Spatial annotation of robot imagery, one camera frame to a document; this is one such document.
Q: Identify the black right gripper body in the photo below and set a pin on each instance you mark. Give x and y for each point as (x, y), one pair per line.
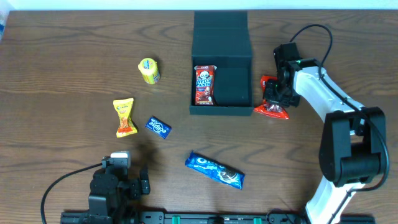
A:
(277, 98)

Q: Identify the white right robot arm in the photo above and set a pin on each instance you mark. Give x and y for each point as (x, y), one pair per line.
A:
(353, 155)

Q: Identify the yellow orange snack packet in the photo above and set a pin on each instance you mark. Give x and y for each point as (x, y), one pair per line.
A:
(123, 109)

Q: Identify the blue Oreo cookie pack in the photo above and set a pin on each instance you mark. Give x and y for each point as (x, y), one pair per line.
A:
(216, 171)

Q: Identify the blue Eclipse mints tin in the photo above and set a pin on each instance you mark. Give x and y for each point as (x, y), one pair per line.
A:
(159, 127)

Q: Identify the black open gift box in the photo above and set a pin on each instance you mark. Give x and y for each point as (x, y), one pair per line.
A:
(221, 38)

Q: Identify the red snack pouch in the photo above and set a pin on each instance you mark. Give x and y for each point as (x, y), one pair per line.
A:
(268, 109)

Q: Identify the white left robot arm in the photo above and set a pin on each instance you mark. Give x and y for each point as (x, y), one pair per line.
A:
(111, 195)

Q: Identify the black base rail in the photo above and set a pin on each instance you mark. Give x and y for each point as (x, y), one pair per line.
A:
(184, 218)

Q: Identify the red Hello Panda box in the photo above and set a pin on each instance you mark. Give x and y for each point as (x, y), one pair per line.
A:
(205, 77)

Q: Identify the yellow Mentos gum bottle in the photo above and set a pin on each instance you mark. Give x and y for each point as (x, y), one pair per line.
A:
(149, 70)

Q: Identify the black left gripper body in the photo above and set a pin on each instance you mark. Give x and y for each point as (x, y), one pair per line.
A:
(134, 189)

